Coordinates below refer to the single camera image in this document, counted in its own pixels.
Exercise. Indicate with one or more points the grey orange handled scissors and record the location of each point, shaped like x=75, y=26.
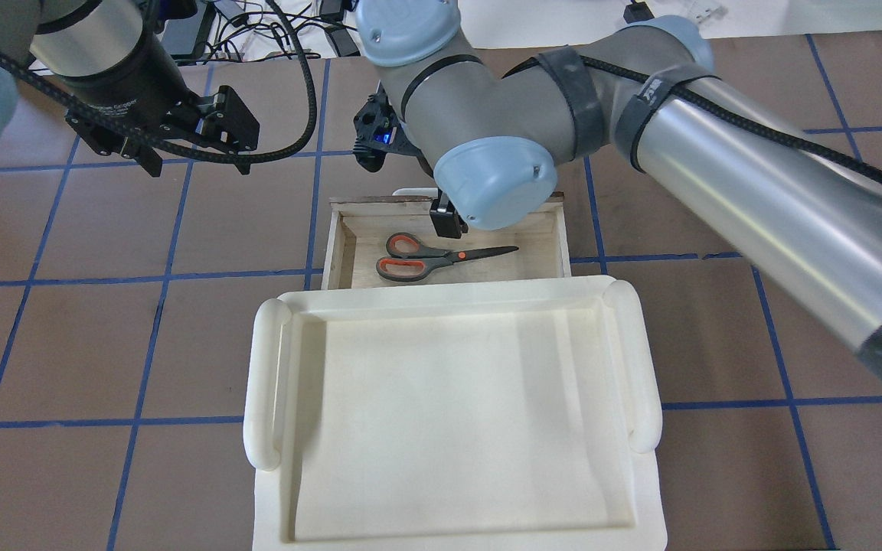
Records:
x=408, y=259

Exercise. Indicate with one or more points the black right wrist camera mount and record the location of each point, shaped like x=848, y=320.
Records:
x=379, y=132

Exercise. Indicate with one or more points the white plastic tray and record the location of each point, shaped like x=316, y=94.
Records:
x=519, y=415

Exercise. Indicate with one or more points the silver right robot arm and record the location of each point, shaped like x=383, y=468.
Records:
x=810, y=217

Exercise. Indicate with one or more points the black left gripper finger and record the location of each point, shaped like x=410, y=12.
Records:
x=238, y=161
x=148, y=159

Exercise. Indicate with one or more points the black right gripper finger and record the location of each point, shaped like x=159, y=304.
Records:
x=446, y=220

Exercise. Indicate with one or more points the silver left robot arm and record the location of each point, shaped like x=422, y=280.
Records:
x=110, y=58

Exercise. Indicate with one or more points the wooden drawer with white handle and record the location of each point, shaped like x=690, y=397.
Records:
x=359, y=229

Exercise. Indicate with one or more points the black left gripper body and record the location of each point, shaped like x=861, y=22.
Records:
x=129, y=90

